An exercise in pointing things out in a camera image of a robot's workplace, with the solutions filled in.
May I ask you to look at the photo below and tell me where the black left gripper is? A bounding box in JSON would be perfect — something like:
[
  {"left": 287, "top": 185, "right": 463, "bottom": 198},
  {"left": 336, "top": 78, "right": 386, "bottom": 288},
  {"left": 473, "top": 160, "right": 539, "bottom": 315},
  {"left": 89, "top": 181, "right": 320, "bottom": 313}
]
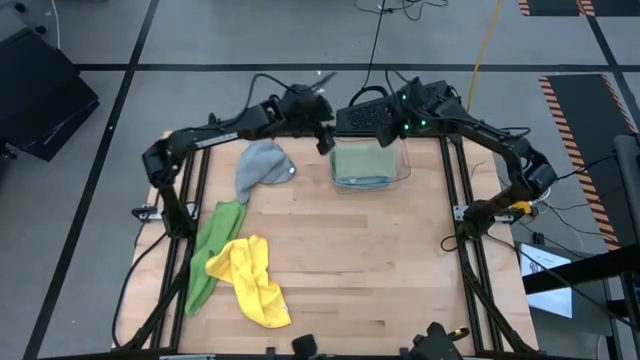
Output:
[{"left": 277, "top": 83, "right": 336, "bottom": 156}]

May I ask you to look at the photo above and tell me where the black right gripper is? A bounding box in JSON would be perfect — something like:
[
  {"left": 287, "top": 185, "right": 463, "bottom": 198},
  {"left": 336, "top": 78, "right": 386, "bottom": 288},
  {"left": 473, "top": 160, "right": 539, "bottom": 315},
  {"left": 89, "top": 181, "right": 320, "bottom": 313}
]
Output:
[{"left": 377, "top": 77, "right": 451, "bottom": 149}]

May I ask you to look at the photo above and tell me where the blue-grey towel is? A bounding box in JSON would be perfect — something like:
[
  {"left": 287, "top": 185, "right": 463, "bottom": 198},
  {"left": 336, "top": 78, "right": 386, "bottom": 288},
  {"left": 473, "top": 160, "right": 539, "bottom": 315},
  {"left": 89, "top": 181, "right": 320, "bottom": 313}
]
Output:
[{"left": 234, "top": 138, "right": 297, "bottom": 205}]

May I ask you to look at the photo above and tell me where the pale green towel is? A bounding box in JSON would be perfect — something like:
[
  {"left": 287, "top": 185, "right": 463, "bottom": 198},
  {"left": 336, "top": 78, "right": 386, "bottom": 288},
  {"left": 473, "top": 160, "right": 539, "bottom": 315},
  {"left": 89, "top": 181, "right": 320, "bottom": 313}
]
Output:
[{"left": 332, "top": 142, "right": 399, "bottom": 180}]

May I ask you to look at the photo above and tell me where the light blue towel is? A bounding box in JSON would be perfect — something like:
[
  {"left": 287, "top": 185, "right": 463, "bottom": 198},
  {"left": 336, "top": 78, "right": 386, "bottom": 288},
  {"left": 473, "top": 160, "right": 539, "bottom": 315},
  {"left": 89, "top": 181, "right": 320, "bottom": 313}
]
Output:
[{"left": 334, "top": 174, "right": 396, "bottom": 189}]

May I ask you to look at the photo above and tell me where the yellow towel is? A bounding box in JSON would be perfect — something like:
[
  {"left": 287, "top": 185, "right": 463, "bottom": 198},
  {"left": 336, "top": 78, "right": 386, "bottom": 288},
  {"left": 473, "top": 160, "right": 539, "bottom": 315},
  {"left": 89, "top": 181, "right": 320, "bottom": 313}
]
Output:
[{"left": 204, "top": 234, "right": 293, "bottom": 329}]

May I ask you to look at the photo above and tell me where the black perforated computer case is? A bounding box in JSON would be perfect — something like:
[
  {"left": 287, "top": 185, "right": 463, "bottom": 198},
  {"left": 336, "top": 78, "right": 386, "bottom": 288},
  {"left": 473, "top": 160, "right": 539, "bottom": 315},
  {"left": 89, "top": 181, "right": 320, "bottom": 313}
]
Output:
[{"left": 335, "top": 79, "right": 469, "bottom": 135}]

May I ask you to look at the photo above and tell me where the clear plastic bin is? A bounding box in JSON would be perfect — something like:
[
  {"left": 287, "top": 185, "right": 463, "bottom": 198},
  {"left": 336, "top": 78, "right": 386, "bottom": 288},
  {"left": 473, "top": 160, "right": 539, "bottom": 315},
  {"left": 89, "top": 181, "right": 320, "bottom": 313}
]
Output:
[{"left": 328, "top": 133, "right": 413, "bottom": 194}]

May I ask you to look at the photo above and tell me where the black hazard-striped floor mat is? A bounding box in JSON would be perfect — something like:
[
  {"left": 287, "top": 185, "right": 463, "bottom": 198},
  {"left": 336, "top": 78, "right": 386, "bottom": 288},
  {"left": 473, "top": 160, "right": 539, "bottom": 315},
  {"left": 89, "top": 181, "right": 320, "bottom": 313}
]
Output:
[
  {"left": 517, "top": 0, "right": 640, "bottom": 18},
  {"left": 537, "top": 73, "right": 640, "bottom": 251}
]

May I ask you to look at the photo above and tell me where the bright green towel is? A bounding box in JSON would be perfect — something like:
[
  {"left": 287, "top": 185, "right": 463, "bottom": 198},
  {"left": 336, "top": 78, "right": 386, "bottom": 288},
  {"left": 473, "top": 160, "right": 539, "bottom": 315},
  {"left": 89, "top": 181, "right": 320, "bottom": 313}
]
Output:
[{"left": 184, "top": 199, "right": 249, "bottom": 317}]

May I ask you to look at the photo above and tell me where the black equipment stand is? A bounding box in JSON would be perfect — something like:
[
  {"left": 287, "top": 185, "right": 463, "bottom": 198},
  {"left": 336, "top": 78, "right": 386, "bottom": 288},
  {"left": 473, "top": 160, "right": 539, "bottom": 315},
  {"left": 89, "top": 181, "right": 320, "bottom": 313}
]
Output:
[{"left": 522, "top": 133, "right": 640, "bottom": 360}]

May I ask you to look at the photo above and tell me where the white printed sheet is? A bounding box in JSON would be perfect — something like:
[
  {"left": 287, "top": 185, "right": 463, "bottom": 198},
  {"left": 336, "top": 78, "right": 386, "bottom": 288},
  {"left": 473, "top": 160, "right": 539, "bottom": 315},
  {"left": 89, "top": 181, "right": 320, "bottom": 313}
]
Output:
[{"left": 519, "top": 242, "right": 574, "bottom": 320}]

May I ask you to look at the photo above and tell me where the black device with yellow tag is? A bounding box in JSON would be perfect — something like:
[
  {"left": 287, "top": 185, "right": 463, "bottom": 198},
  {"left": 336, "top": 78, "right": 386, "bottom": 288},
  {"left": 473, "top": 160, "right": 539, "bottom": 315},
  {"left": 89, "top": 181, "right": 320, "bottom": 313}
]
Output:
[{"left": 409, "top": 322, "right": 471, "bottom": 360}]

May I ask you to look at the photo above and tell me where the small black rounded device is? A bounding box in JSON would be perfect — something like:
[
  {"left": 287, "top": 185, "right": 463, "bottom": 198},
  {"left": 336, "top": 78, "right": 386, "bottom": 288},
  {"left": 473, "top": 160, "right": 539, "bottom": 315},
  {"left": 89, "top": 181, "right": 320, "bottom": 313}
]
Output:
[{"left": 292, "top": 333, "right": 319, "bottom": 360}]

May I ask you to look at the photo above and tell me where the black cart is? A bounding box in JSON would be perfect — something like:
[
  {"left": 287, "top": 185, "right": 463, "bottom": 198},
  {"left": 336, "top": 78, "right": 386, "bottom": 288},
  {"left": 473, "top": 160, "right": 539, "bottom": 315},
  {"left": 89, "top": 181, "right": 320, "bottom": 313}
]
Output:
[{"left": 0, "top": 27, "right": 101, "bottom": 163}]

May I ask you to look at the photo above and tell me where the black floor cable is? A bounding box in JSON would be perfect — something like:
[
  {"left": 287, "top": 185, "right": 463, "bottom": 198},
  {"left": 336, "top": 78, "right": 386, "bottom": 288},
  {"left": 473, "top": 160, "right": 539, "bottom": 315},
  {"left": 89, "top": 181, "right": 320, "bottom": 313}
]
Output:
[{"left": 348, "top": 0, "right": 449, "bottom": 107}]

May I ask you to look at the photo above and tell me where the yellow cable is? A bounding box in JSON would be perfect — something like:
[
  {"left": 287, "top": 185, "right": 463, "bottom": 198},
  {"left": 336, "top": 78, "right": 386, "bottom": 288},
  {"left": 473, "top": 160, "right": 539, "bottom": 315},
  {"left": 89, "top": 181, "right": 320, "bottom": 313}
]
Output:
[{"left": 464, "top": 0, "right": 504, "bottom": 112}]

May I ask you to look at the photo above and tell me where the black metal table frame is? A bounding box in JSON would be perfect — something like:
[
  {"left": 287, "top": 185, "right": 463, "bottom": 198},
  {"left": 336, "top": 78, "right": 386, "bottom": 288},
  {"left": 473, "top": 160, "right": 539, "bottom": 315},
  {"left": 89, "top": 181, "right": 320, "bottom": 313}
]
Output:
[{"left": 112, "top": 112, "right": 540, "bottom": 360}]

